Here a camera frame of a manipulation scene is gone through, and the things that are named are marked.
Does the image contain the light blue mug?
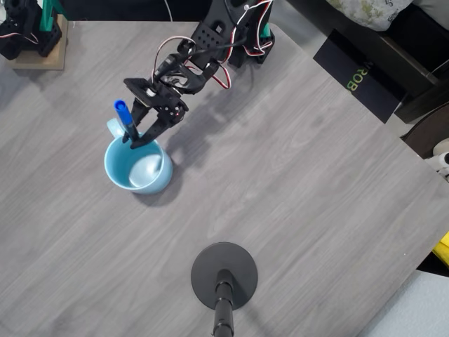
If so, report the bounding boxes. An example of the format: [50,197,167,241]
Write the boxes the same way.
[103,117,173,196]

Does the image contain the dark wooden furniture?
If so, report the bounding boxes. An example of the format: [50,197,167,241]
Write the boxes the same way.
[287,0,449,124]

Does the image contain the yellow object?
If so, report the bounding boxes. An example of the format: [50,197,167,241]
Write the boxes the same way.
[431,231,449,266]

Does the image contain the light grey cloth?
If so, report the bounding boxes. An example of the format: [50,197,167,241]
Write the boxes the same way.
[357,268,449,337]

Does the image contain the white object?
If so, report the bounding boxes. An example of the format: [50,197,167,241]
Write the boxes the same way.
[424,138,449,182]

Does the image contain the black leader arm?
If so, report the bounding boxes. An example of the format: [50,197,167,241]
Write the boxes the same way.
[0,0,63,60]

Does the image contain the white green patterned cushion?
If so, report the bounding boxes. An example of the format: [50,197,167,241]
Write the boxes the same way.
[326,0,415,32]

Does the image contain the dark brown round furniture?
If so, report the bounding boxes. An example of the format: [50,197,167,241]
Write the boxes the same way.
[399,103,449,159]

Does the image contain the red white servo wire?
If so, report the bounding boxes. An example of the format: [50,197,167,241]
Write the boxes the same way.
[229,0,275,57]
[150,35,196,87]

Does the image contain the wooden base board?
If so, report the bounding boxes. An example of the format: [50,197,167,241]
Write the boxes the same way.
[6,15,68,71]

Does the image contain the blue marker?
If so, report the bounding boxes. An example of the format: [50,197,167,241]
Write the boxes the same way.
[113,99,141,143]

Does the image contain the black round-base camera stand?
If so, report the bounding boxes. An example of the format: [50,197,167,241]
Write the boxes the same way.
[190,242,259,337]

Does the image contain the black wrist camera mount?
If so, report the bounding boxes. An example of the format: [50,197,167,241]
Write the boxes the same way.
[123,77,159,106]

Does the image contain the black box green lettering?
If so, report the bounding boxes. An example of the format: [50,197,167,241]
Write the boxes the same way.
[312,28,408,124]

